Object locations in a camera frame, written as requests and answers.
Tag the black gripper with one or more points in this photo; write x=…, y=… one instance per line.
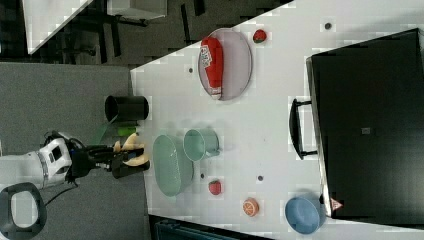
x=87, y=158

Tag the yellow plush peeled banana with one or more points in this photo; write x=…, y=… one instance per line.
x=134, y=149

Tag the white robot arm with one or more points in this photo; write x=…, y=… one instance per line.
x=64, y=159

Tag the green mug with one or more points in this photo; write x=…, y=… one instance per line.
x=200, y=144

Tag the green slotted spatula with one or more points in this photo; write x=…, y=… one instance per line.
x=113, y=128

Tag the green oval colander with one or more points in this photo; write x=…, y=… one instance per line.
x=173, y=170

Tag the black cylindrical utensil holder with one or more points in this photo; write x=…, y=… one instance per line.
x=126, y=108

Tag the orange plush slice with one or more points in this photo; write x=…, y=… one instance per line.
x=250, y=207

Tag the red plush ketchup bottle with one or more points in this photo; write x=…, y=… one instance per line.
x=212, y=59

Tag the grey round plate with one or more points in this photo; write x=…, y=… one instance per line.
x=237, y=63

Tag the small red plush strawberry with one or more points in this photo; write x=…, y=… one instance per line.
x=259, y=36

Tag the blue bowl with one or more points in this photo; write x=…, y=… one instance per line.
x=305, y=213

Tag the black toaster oven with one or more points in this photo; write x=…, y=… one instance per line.
x=367, y=102

